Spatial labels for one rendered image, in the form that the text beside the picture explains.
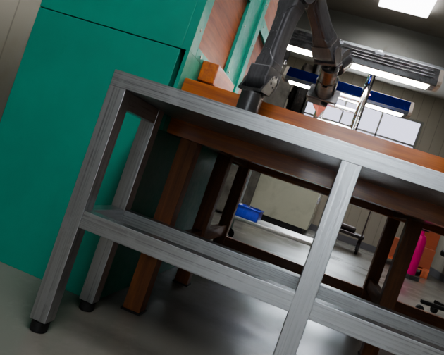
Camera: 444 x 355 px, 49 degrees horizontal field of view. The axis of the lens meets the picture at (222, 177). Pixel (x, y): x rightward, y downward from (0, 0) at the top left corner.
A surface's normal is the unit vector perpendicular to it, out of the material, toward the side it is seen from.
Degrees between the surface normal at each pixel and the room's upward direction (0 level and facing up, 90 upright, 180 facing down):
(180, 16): 90
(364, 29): 90
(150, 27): 90
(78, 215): 90
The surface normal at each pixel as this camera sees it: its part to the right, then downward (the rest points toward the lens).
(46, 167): -0.19, -0.06
